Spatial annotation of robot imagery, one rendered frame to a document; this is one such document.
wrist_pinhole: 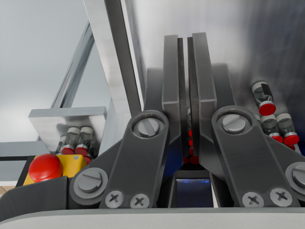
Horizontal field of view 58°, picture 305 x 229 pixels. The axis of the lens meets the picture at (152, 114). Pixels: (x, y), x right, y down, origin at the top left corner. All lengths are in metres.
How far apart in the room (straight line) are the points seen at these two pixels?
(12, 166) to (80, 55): 0.42
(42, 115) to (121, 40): 0.22
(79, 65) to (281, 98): 0.59
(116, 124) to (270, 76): 0.23
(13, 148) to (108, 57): 0.33
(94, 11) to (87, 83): 1.28
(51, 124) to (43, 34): 1.03
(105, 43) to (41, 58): 1.23
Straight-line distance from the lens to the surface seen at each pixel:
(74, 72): 0.83
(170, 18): 0.34
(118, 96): 0.42
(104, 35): 0.36
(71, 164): 0.39
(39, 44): 1.54
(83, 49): 0.92
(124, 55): 0.34
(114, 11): 0.32
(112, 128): 0.42
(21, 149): 0.62
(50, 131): 0.51
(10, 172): 0.59
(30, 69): 1.66
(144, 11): 0.33
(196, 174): 0.36
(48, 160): 0.37
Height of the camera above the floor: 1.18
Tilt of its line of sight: 44 degrees down
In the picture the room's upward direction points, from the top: 176 degrees counter-clockwise
